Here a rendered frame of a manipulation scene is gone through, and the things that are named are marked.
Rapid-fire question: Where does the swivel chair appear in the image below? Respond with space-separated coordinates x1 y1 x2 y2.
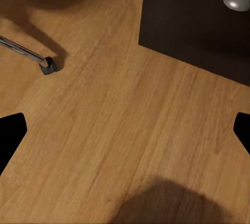
0 35 58 75

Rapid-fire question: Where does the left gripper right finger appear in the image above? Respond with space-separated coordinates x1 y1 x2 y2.
233 112 250 154

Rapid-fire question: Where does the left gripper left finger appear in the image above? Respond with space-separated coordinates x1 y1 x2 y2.
0 113 27 175

